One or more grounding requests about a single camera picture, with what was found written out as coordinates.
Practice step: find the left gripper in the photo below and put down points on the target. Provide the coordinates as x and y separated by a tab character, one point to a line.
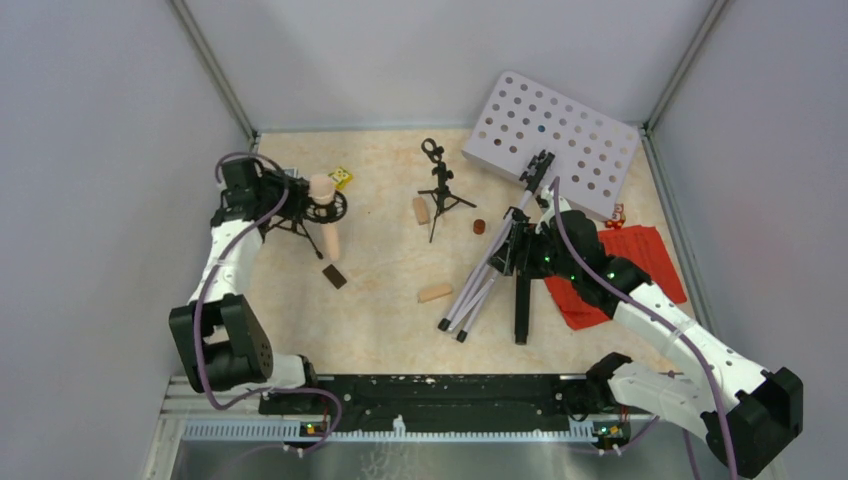
295	195

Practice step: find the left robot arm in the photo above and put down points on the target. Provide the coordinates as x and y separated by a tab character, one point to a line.
219	339

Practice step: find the small red round object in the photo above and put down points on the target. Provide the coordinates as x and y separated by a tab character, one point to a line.
479	226

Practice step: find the yellow toy block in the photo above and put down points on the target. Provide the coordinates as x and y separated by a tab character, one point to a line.
341	177

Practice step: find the red owl toy block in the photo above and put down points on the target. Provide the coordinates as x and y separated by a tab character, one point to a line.
618	218

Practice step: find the silver music stand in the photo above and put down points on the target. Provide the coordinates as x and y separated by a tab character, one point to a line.
536	136

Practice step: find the toy microphone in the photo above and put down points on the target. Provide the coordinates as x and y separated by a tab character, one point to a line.
326	208

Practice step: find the dark brown block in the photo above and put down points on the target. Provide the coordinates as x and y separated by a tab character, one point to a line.
334	276

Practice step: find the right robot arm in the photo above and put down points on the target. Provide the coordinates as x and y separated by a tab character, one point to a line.
746	414

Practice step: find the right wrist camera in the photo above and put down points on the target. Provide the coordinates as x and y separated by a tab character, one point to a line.
545	198

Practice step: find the black microphone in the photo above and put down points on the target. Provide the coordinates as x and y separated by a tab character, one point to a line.
523	285

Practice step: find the upright wooden block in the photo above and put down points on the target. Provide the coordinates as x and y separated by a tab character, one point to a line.
421	211

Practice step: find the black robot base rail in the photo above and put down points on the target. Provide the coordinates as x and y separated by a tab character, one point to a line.
470	403

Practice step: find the lying wooden block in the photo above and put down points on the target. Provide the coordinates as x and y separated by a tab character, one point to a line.
434	292

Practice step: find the red sheet music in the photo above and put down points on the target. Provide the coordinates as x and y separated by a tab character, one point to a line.
640	253

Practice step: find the small black tripod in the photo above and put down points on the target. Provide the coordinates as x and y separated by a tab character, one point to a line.
444	199

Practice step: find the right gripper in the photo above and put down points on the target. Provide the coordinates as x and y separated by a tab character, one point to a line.
524	236

